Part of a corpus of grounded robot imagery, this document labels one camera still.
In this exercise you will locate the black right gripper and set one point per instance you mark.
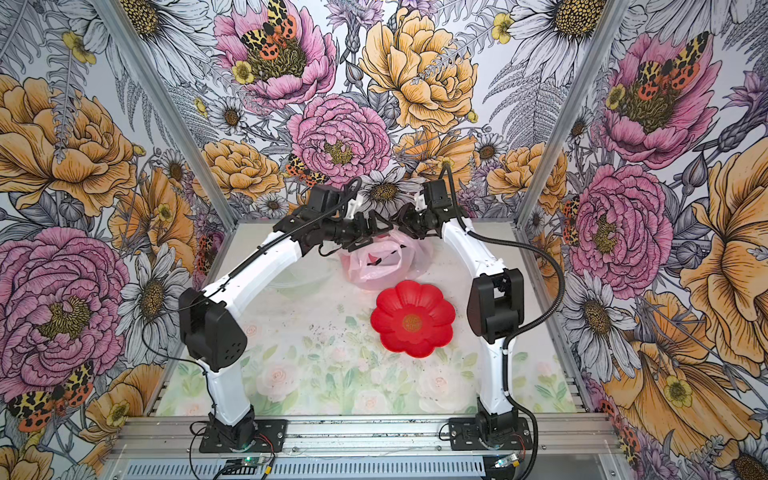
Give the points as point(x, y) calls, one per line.
point(405, 214)

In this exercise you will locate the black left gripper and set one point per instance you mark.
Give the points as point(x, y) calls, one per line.
point(363, 233)

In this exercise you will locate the pink plastic bag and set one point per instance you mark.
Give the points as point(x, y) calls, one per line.
point(388, 260)

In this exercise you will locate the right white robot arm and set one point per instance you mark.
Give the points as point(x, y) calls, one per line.
point(495, 308)

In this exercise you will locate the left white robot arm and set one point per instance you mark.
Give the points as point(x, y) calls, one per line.
point(210, 318)

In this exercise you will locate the red flower-shaped plate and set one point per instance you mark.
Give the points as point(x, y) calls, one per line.
point(413, 318)

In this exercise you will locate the green circuit board left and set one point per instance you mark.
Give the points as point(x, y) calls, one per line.
point(248, 462)

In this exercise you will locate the green circuit board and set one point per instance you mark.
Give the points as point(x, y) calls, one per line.
point(509, 461)
point(248, 462)

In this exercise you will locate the green circuit board right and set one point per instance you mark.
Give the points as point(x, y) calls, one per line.
point(509, 461)

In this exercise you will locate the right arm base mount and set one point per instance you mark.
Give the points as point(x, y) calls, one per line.
point(484, 434)

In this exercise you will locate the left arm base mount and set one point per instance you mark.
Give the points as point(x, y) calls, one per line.
point(248, 436)

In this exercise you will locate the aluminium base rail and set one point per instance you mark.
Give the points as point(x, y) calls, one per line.
point(565, 446)

